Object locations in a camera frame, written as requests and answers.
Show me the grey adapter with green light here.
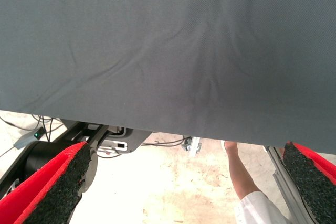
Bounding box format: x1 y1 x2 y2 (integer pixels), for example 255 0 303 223
13 126 45 149

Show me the thin black floor cable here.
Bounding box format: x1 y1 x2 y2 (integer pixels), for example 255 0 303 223
31 114 55 142
141 136 192 147

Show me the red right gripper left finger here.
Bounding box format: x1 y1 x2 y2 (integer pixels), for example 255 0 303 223
0 141 92 224

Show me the white garment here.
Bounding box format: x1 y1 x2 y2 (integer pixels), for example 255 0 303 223
233 191 292 224

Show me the white metal bracket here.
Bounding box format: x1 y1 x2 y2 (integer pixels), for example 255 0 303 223
183 136 202 159

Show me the dark grey table cloth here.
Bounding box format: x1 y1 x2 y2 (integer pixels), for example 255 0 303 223
0 0 336 155

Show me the white connector panel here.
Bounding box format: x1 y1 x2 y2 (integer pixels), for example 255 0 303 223
97 126 129 156

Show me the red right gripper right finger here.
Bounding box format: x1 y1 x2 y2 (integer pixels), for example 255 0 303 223
280 141 336 224

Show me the aluminium profile table leg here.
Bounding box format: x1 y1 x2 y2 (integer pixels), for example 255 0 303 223
264 145 316 224

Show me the black base frame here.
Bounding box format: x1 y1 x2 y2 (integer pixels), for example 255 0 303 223
0 119 110 196

